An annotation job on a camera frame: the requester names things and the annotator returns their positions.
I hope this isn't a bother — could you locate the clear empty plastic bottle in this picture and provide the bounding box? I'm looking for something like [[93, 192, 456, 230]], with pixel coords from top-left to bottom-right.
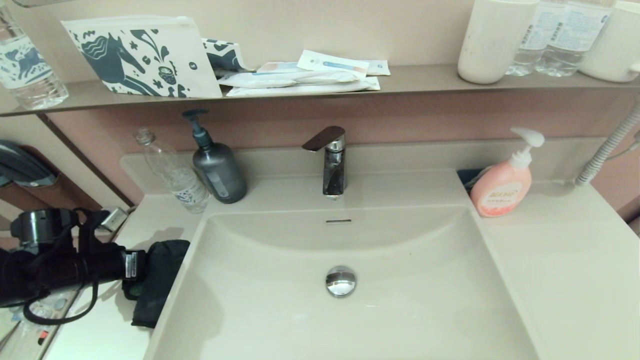
[[135, 128, 211, 214]]

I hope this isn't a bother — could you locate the dark grey pump bottle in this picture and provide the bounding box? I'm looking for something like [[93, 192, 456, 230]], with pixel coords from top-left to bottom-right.
[[182, 109, 248, 204]]

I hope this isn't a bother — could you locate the pink hand soap bottle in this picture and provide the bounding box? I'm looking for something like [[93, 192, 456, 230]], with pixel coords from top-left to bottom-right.
[[470, 127, 546, 218]]

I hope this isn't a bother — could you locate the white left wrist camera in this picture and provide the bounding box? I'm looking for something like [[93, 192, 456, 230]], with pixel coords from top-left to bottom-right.
[[98, 206, 128, 233]]

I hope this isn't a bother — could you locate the water bottle blue animal label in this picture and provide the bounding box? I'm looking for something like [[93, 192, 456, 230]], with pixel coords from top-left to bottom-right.
[[0, 4, 70, 111]]

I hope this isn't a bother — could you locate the smooth white tumbler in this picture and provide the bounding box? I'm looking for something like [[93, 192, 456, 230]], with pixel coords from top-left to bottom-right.
[[457, 0, 540, 85]]

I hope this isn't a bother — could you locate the chrome sink faucet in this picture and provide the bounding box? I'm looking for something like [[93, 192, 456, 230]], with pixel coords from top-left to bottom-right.
[[301, 126, 347, 200]]

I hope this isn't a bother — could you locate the chrome drain stopper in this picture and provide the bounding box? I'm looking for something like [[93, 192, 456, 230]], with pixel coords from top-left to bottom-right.
[[325, 265, 358, 299]]

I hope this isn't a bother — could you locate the clear water bottle white label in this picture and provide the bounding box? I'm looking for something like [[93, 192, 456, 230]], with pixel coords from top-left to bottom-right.
[[506, 0, 556, 77], [535, 0, 615, 78]]

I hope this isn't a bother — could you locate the small blue patterned pouch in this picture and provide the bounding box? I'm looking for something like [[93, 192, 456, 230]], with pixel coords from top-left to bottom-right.
[[201, 38, 255, 78]]

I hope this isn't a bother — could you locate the white pouch blue horse print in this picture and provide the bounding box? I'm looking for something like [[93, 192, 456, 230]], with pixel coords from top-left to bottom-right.
[[60, 15, 224, 99]]

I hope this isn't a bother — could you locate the pale pink sachet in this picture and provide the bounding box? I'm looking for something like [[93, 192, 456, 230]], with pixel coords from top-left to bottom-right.
[[256, 61, 305, 75]]

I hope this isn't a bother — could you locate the brown hair dryer holder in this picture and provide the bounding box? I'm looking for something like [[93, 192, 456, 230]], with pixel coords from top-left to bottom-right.
[[0, 145, 104, 217]]

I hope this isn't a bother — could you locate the dark grey hair dryer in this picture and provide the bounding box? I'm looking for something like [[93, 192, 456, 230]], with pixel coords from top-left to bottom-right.
[[0, 140, 58, 188]]

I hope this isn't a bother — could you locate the ribbed white cup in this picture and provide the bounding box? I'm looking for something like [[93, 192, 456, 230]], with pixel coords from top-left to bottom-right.
[[579, 0, 640, 84]]

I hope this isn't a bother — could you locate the grey green microfiber cloth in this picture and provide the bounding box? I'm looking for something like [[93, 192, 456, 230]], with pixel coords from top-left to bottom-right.
[[121, 239, 191, 329]]

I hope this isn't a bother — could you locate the grey wall shelf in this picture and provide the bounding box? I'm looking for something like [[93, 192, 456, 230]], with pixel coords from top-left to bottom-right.
[[0, 64, 640, 118]]

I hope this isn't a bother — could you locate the white corrugated hose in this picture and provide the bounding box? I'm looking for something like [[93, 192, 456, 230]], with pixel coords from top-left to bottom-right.
[[574, 102, 640, 188]]

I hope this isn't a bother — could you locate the beige sink basin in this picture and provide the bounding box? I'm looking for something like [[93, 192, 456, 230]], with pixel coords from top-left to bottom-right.
[[145, 204, 541, 360]]

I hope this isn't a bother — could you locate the shrink-wrapped water bottle pack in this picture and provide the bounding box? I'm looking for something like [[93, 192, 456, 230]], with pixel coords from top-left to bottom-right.
[[5, 290, 81, 347]]

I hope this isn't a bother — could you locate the long white sachet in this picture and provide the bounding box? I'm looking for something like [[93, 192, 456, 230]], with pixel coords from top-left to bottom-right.
[[226, 77, 382, 97], [218, 70, 368, 89]]

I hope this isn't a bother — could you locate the white sachet blue stripe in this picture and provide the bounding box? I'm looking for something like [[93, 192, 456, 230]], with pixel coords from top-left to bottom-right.
[[297, 49, 371, 78]]

